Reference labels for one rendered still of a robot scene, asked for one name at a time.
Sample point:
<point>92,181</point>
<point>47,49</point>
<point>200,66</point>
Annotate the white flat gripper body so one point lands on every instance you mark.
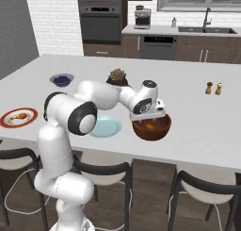
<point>147,114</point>

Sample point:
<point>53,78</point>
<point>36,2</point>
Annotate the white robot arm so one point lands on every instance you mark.
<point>59,153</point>

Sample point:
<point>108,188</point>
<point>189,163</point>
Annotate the orange carrot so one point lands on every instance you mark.
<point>150,126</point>

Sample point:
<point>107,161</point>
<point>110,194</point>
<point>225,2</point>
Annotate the brown bowl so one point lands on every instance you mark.
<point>152,132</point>

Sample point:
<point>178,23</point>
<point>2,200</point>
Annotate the grey bowl of blueberries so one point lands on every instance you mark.
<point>61,80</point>

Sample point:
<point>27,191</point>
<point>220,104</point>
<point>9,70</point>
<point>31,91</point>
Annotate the chicken drumstick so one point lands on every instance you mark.
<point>19,116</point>

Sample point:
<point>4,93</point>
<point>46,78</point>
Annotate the light blue plate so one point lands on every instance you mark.
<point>108,128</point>

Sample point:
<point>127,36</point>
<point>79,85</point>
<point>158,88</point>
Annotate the potted succulent plant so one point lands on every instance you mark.
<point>117,76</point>

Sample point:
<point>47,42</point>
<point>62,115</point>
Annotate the brown pepper grinder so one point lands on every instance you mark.
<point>209,88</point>

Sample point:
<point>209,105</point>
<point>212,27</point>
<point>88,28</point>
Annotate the dark dishwasher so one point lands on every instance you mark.
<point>158,47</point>

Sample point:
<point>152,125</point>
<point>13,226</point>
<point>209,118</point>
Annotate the black and white stool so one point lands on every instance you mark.
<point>106,173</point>
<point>15,159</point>
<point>204,187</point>

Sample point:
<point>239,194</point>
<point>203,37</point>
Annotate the white-topped brown salt grinder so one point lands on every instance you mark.
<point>218,89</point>

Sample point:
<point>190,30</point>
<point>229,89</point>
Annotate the brown base cupboard run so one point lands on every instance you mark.
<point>200,49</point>

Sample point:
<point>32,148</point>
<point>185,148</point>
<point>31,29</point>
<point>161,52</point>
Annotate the grey soap bottle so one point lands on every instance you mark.
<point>173,22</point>

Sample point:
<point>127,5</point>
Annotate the silver coffee machine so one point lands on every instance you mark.
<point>142,18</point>

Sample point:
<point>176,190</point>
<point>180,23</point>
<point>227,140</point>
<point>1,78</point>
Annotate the dark sink basin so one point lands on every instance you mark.
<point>207,30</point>

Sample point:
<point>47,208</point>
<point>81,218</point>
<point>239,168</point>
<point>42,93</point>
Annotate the dark metal tap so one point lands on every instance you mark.
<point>206,19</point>

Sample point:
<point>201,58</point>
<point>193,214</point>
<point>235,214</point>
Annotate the red-rimmed white plate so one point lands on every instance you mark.
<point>31,115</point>

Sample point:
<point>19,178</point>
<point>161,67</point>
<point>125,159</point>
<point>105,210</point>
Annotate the black wall oven stack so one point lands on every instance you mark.
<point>100,21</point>

